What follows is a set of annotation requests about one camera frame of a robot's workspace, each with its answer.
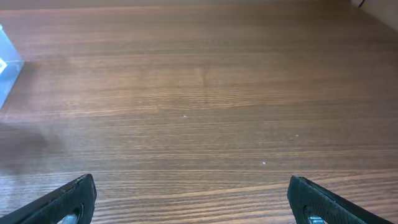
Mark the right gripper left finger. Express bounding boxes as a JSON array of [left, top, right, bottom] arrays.
[[1, 174, 97, 224]]

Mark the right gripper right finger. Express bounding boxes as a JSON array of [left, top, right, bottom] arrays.
[[287, 175, 392, 224]]

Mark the clear plastic container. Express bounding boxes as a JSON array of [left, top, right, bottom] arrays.
[[0, 26, 24, 107]]

